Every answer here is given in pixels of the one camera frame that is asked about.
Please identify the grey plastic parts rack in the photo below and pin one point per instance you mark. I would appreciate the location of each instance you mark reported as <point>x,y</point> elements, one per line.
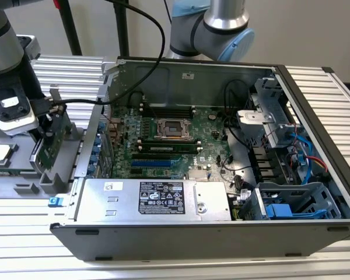
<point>23,159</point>

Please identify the blue expansion slot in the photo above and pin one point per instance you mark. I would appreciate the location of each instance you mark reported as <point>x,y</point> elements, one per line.
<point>151,164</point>

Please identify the green graphics card black fan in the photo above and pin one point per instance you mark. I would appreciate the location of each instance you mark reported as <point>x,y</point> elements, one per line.
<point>51,151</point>

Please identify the small blue plastic clip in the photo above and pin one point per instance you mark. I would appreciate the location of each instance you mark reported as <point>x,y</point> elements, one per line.
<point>55,202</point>

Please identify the grey disk bay cage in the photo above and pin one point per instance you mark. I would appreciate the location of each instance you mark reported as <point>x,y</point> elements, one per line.
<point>294,192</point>

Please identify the black vertical stand pole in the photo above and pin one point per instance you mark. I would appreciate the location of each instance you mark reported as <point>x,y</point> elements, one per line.
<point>122,35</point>

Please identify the open black PC case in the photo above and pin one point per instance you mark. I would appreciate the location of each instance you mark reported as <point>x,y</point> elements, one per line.
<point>163,242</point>

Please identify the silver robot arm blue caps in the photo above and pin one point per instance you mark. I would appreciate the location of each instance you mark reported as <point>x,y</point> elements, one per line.
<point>3,52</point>

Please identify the green RAM stick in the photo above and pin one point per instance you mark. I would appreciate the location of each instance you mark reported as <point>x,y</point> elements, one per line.
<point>163,149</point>
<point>11,169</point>

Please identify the silver wrist camera black mount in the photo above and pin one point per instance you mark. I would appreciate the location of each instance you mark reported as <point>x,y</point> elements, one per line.
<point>17,122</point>

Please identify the black long expansion slot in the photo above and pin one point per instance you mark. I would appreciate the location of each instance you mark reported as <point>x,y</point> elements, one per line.
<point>151,156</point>

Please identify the black short expansion slot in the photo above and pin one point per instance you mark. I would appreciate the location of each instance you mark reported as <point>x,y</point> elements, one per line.
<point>140,172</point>

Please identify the small silver wrist camera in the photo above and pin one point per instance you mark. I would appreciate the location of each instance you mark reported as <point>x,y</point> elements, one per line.
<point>32,46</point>

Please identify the round silver coin battery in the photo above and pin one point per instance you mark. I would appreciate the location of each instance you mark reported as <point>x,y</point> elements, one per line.
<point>212,116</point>

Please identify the silver power supply unit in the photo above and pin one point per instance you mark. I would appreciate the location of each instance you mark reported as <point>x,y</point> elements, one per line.
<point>119,201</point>

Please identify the green motherboard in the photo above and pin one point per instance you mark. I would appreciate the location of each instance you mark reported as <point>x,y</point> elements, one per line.
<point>210,137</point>

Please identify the silver metal drive cage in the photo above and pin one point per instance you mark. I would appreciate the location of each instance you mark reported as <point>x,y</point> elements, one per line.
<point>252,122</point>

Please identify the blue plastic drive latch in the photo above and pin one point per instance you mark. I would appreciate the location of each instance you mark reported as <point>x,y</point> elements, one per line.
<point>278,210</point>

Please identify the silver chipset heatsink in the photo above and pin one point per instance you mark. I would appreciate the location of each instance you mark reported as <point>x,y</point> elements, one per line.
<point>198,175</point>

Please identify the metal CPU socket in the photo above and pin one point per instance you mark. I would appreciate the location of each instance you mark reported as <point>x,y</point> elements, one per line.
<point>172,127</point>

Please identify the black tripod leg red band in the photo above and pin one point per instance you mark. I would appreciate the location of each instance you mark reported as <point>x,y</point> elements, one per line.
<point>70,29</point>

